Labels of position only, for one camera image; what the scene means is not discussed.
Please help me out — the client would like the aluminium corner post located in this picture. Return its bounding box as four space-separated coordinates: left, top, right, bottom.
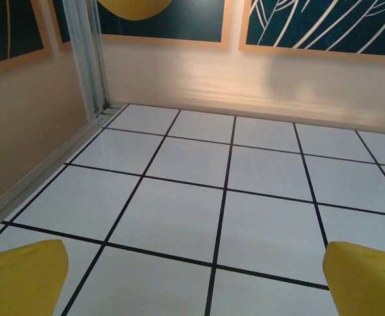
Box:
62 0 111 119

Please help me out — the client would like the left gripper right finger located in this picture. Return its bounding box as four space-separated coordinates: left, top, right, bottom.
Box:
322 241 385 316

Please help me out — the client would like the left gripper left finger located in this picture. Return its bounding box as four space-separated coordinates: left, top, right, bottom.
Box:
0 239 69 316

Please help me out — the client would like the aluminium side rail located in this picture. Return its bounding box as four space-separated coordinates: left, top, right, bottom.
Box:
0 103 130 246

